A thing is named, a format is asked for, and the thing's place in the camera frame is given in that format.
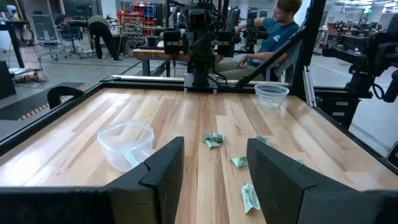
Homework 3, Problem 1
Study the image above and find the floor cable bundle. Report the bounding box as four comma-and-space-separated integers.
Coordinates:
12, 70, 50, 85

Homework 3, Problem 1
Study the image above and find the black desk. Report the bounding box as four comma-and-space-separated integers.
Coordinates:
0, 19, 31, 69

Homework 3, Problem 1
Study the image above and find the black drawer cabinet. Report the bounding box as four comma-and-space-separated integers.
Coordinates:
313, 88, 362, 129

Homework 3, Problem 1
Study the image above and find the bending person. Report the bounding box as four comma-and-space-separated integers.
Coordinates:
87, 14, 124, 63

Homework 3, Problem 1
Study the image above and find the grey mesh office chair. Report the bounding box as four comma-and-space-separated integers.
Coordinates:
29, 14, 65, 60

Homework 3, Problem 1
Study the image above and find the wooden workbench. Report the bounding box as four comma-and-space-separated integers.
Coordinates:
132, 47, 224, 77

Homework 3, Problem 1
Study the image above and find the round clear plastic container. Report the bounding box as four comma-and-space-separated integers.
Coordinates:
254, 83, 290, 109

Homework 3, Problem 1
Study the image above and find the black arched chair back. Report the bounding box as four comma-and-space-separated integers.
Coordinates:
47, 85, 85, 110

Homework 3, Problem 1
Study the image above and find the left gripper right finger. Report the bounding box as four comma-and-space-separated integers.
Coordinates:
247, 138, 358, 224

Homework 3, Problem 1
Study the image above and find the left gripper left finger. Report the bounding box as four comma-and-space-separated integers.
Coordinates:
105, 136, 185, 224

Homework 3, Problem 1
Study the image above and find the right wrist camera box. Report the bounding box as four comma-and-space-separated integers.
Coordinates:
187, 8, 208, 31

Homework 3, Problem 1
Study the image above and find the red parts shelf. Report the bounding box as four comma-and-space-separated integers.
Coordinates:
116, 2, 157, 48

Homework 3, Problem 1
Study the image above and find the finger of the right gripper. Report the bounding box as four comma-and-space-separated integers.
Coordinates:
163, 30, 182, 56
216, 30, 234, 58

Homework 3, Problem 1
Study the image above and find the seated person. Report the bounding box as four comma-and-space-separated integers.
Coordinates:
214, 0, 303, 82

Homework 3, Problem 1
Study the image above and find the hazard striped floor mat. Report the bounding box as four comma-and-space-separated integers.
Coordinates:
0, 82, 90, 121

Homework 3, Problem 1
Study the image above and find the small folded green packet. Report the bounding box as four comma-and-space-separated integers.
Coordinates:
231, 156, 249, 169

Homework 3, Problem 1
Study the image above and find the long flat green packet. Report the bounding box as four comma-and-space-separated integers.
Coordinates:
241, 183, 261, 215

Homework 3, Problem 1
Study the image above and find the black box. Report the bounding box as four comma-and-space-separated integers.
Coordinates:
0, 60, 17, 100

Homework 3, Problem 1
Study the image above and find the neighbouring black robot rig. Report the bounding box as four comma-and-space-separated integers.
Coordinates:
322, 14, 398, 104

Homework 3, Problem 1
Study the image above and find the square clear plastic container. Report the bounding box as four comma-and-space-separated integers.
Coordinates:
97, 120, 155, 173

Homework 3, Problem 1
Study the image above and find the black rig frame strut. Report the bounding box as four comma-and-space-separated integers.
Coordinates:
235, 0, 327, 98

